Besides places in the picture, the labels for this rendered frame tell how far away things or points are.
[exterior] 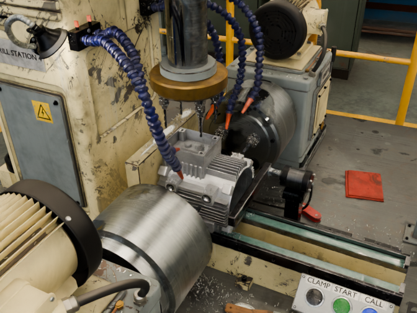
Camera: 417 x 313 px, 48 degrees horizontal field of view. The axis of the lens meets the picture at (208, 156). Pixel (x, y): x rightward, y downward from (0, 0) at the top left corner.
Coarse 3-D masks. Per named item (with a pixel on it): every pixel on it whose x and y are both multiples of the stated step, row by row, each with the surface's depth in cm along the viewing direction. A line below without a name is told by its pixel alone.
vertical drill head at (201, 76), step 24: (168, 0) 95; (192, 0) 94; (168, 24) 98; (192, 24) 96; (168, 48) 102; (192, 48) 99; (168, 72) 102; (192, 72) 100; (216, 72) 106; (168, 96) 101; (192, 96) 100; (216, 96) 110
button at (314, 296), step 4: (308, 292) 86; (312, 292) 86; (316, 292) 85; (320, 292) 85; (308, 296) 86; (312, 296) 85; (316, 296) 85; (320, 296) 85; (308, 300) 85; (312, 300) 85; (316, 300) 85; (320, 300) 85; (312, 304) 85; (316, 304) 85
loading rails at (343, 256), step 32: (256, 224) 126; (288, 224) 124; (224, 256) 123; (256, 256) 117; (288, 256) 113; (320, 256) 121; (352, 256) 116; (384, 256) 114; (288, 288) 118; (352, 288) 108; (384, 288) 105
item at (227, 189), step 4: (248, 160) 119; (252, 160) 120; (248, 164) 119; (252, 164) 121; (160, 168) 117; (164, 168) 117; (168, 168) 118; (160, 172) 117; (164, 172) 117; (168, 172) 118; (164, 176) 118; (224, 184) 111; (228, 184) 110; (224, 188) 111; (228, 188) 110; (232, 188) 111; (224, 192) 110; (228, 192) 110; (232, 192) 112; (224, 228) 117; (228, 228) 117; (232, 228) 118; (228, 232) 117
